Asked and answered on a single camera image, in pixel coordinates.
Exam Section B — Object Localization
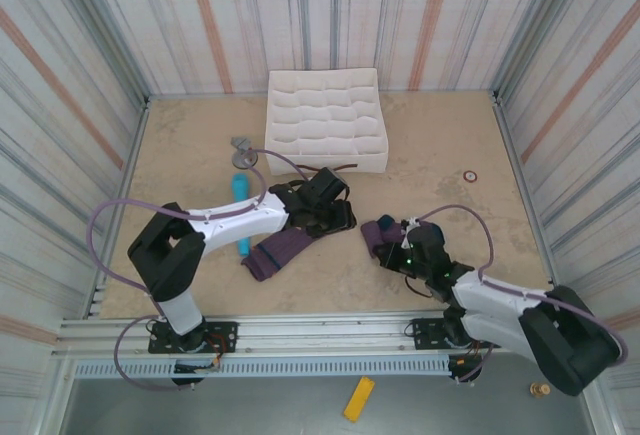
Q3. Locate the purple sock beige toe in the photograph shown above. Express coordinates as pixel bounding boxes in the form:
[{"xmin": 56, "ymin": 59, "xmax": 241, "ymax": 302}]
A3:
[
  {"xmin": 359, "ymin": 213, "xmax": 447, "ymax": 259},
  {"xmin": 241, "ymin": 229, "xmax": 324, "ymax": 284}
]

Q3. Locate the white fabric compartment organizer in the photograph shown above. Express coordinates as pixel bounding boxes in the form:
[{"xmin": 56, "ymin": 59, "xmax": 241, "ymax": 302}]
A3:
[{"xmin": 263, "ymin": 67, "xmax": 390, "ymax": 176}]

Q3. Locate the teal plastic cylinder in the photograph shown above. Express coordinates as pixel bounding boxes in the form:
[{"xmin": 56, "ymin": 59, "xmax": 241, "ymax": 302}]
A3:
[{"xmin": 229, "ymin": 173, "xmax": 254, "ymax": 257}]

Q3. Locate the grey cone-shaped stand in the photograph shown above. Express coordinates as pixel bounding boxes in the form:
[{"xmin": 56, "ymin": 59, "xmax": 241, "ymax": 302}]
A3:
[{"xmin": 230, "ymin": 147, "xmax": 260, "ymax": 170}]

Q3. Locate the yellow flat plastic piece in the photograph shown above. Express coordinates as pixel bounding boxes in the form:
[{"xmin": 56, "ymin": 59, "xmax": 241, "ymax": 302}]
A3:
[{"xmin": 343, "ymin": 376, "xmax": 376, "ymax": 422}]

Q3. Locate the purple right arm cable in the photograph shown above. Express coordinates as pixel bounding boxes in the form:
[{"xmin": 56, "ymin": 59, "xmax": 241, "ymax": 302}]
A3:
[{"xmin": 412, "ymin": 204, "xmax": 629, "ymax": 385}]

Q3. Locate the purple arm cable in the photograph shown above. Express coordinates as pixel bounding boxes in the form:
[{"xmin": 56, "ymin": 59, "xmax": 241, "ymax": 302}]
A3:
[
  {"xmin": 412, "ymin": 204, "xmax": 629, "ymax": 385},
  {"xmin": 88, "ymin": 148, "xmax": 314, "ymax": 392}
]

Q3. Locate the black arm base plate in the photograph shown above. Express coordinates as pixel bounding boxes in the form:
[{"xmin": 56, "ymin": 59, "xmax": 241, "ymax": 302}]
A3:
[
  {"xmin": 147, "ymin": 321, "xmax": 239, "ymax": 355},
  {"xmin": 409, "ymin": 318, "xmax": 501, "ymax": 352}
]

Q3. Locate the aluminium mounting rail frame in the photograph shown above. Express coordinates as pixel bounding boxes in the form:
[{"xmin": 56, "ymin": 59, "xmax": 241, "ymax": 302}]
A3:
[{"xmin": 52, "ymin": 308, "xmax": 599, "ymax": 362}]

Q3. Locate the aluminium side rail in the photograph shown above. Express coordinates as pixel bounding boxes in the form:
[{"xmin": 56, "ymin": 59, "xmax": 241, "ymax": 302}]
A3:
[
  {"xmin": 82, "ymin": 96, "xmax": 151, "ymax": 319},
  {"xmin": 491, "ymin": 89, "xmax": 567, "ymax": 312}
]

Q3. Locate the white slotted cable duct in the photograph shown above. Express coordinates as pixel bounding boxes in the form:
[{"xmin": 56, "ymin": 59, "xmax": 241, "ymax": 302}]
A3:
[{"xmin": 73, "ymin": 358, "xmax": 451, "ymax": 380}]

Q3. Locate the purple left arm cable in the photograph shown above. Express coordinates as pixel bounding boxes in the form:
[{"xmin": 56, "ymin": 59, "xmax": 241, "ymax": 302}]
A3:
[{"xmin": 88, "ymin": 148, "xmax": 314, "ymax": 392}]

